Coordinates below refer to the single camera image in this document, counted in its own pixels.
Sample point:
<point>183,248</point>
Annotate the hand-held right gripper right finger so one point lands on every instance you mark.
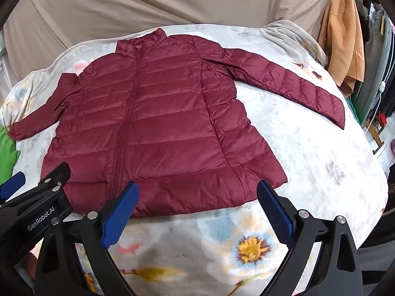
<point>276,214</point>

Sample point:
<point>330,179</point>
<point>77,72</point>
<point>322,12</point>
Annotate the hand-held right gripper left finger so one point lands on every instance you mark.
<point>118,214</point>

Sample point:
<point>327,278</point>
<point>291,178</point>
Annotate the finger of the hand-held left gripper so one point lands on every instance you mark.
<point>14,183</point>
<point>31,222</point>

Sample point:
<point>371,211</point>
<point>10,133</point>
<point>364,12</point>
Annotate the maroon puffer jacket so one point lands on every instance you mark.
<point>169,114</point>

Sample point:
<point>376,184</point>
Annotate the green cloth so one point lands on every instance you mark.
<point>7,154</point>

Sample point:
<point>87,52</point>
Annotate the floral fleece blanket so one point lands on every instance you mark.
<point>308,160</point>

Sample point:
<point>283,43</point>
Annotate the grey hanging garment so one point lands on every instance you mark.
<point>372,95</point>

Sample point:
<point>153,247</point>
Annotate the orange hanging garment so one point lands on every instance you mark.
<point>345,37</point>

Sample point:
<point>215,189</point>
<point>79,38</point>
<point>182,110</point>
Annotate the beige sheet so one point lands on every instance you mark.
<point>123,0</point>

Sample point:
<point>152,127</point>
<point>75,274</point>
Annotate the wooden frame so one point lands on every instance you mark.
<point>378,138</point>

